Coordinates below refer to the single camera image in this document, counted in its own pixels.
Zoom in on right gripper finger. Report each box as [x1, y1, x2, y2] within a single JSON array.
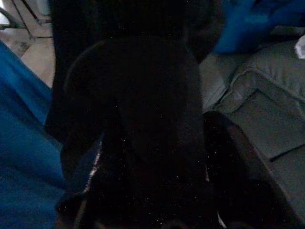
[[203, 111, 296, 229]]

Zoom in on black garment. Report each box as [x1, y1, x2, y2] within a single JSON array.
[[44, 0, 226, 229]]

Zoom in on grey-green sofa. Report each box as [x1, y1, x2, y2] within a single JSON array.
[[197, 23, 305, 217]]

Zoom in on crumpled white cloth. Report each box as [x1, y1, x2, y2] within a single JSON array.
[[295, 34, 305, 60]]

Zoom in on dark blue storage bin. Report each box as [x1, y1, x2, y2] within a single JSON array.
[[213, 0, 305, 54]]

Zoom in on blue shirt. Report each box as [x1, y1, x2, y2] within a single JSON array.
[[0, 40, 71, 229]]

